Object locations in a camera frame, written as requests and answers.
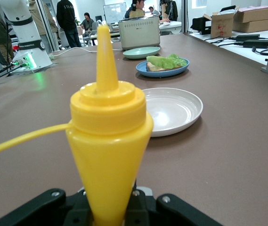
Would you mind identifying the brown bread slice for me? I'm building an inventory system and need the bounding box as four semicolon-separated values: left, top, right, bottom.
146;61;182;72

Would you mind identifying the rack with dark clothes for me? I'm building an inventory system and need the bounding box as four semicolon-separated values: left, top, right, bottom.
158;0;179;22

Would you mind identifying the open cardboard box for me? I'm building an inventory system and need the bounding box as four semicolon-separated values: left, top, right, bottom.
203;6;240;39

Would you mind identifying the person in khaki vest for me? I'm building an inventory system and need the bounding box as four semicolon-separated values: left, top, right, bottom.
124;0;146;19

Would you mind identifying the pink foam sheet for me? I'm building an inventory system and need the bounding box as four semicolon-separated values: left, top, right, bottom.
238;6;268;13

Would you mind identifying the small closed cardboard box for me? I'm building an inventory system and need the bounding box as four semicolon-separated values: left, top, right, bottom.
234;7;268;24

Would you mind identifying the light green plate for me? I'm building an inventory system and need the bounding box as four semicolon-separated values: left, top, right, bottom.
122;46;161;60

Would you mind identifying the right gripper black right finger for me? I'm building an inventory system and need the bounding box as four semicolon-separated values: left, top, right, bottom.
124;181;221;226

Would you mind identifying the person in tan jacket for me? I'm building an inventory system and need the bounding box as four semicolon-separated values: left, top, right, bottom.
29;0;59;51

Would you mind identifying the grey office chair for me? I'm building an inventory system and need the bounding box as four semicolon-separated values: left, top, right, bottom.
81;22;99;47

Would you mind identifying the black adapter cable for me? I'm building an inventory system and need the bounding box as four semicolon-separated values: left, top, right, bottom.
251;46;268;56
204;37;243;47

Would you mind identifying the person in black hoodie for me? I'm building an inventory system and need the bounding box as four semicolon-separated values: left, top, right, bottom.
56;0;82;48

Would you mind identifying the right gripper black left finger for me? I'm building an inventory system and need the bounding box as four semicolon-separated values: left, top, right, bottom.
0;187;94;226

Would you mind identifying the grey door frame post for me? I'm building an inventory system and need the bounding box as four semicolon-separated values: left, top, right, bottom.
38;0;60;52

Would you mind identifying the green lettuce leaf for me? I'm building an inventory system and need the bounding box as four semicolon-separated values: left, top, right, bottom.
146;53;187;69

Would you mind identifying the whiteboard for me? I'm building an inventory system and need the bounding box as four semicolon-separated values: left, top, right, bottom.
103;2;127;24

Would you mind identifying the black power adapter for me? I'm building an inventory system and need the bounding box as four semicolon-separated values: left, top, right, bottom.
242;39;268;49
236;34;261;41

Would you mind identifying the yellow squeeze bottle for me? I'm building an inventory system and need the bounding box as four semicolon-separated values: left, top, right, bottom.
0;24;154;226

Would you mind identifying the black equipment case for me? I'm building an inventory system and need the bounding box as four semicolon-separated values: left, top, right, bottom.
190;16;211;35

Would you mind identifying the cream white plate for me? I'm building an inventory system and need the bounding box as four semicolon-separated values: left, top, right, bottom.
141;87;204;138

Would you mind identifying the white desk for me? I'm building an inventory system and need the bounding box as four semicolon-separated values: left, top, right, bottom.
158;20;183;36

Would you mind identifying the seated person in dark clothes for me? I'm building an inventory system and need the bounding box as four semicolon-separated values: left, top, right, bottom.
80;12;96;38

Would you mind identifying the seated person at desk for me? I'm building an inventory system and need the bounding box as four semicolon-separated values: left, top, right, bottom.
147;6;171;24

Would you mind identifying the blue plate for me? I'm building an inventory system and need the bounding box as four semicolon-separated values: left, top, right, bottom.
135;58;190;78

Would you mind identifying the beige steel toaster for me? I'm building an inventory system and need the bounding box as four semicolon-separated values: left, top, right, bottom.
118;16;161;51

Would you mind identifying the white toaster power cord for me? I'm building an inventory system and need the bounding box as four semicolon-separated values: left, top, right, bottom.
48;46;123;59

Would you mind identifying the long closed cardboard box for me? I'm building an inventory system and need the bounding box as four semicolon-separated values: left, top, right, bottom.
232;18;268;33

